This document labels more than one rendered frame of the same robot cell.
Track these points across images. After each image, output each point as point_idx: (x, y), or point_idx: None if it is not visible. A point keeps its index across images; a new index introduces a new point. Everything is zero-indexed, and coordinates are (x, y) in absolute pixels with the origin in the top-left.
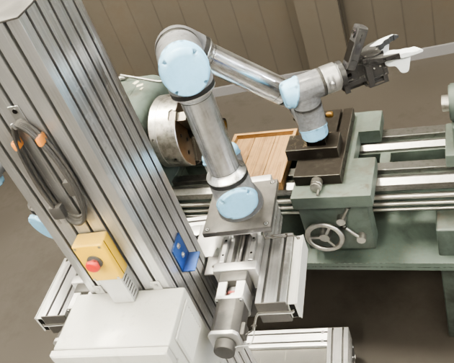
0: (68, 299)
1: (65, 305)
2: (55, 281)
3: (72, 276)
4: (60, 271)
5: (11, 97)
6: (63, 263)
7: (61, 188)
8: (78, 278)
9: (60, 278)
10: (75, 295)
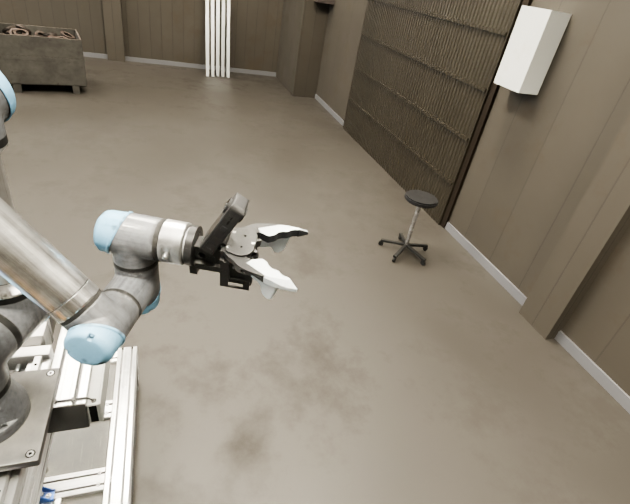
0: (62, 342)
1: (64, 335)
2: (100, 369)
3: (67, 371)
4: (97, 382)
5: None
6: (98, 395)
7: None
8: (39, 350)
9: (87, 367)
10: (39, 332)
